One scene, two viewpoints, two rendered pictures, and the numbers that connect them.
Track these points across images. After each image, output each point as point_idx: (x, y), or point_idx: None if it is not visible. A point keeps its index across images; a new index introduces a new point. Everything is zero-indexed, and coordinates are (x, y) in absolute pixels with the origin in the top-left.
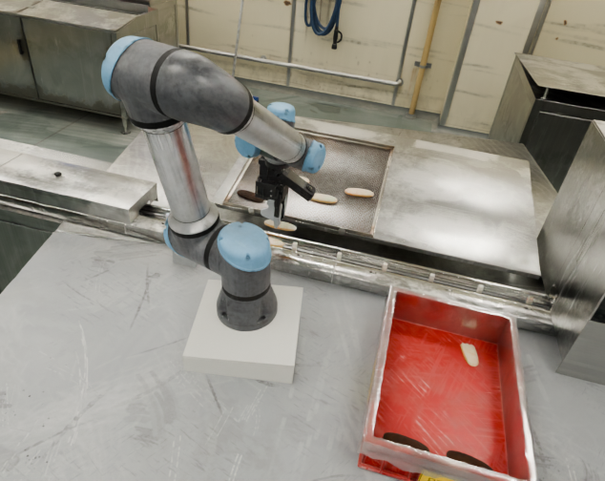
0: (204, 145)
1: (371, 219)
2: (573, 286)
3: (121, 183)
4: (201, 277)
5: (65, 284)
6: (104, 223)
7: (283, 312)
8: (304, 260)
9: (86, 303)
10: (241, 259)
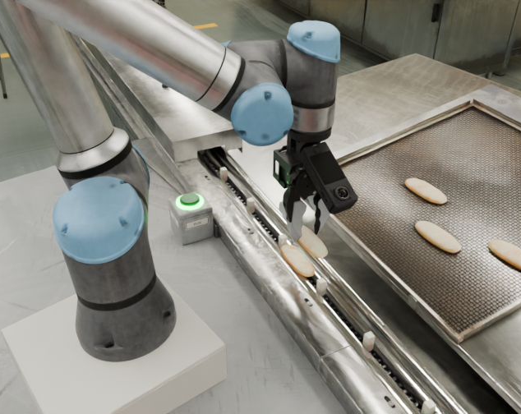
0: (393, 113)
1: (491, 311)
2: None
3: (207, 114)
4: (175, 260)
5: (59, 196)
6: (162, 154)
7: (154, 360)
8: (306, 312)
9: (48, 223)
10: (57, 229)
